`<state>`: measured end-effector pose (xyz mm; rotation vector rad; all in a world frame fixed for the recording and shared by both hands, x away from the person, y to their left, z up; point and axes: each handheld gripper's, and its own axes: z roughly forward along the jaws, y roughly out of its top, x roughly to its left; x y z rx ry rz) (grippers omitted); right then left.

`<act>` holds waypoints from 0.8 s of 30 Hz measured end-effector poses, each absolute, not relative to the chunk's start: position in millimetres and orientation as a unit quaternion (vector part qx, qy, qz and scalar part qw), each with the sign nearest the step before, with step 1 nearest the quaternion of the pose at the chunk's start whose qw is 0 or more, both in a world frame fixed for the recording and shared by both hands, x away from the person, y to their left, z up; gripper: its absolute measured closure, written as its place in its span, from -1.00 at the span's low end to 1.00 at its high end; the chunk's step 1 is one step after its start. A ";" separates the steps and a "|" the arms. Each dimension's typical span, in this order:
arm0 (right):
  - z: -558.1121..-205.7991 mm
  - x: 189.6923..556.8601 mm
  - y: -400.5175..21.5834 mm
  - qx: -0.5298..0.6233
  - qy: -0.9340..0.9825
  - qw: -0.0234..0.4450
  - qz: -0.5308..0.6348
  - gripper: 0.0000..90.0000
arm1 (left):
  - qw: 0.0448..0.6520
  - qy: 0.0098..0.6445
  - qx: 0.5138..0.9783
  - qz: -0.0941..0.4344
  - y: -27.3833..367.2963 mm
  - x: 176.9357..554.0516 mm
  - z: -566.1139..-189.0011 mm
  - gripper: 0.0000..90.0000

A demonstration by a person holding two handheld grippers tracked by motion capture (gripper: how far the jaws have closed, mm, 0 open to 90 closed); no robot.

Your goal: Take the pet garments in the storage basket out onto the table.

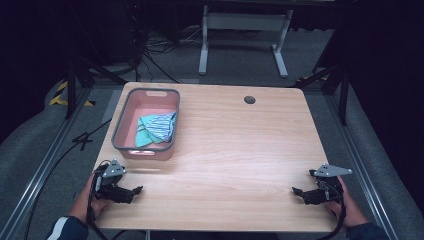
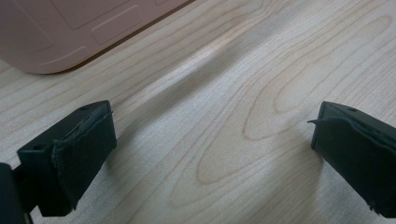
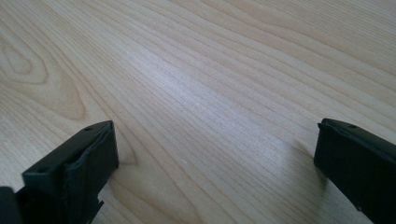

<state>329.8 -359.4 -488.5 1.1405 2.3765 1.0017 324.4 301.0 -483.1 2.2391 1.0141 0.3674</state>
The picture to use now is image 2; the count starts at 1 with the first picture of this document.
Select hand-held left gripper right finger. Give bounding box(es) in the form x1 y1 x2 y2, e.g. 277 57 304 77
307 101 396 218

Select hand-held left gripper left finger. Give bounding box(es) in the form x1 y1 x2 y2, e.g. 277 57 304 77
17 100 118 217

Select pink plastic tray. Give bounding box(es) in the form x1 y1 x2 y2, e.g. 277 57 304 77
0 0 196 75

